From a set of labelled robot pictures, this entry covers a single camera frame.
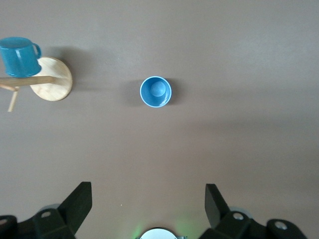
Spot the wooden mug tree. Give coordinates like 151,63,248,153
0,56,73,113

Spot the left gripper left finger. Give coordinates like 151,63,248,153
32,181,93,239

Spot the blue plastic cup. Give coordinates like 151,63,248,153
139,76,172,109

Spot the teal enamel mug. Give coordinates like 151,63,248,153
0,36,42,78

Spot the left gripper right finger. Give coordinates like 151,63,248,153
200,183,255,239

